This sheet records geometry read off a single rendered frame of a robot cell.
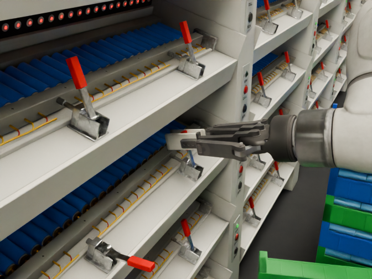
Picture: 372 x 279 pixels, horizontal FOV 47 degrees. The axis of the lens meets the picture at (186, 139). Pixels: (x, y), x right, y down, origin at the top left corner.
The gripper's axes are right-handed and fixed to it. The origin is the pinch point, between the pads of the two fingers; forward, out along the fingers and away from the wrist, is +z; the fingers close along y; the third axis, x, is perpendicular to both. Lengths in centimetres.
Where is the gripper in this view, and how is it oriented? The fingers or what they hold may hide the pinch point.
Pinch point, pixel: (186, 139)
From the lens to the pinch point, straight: 76.8
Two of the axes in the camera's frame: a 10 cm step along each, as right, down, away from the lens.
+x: -1.9, -9.3, -3.3
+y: 4.5, -3.8, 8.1
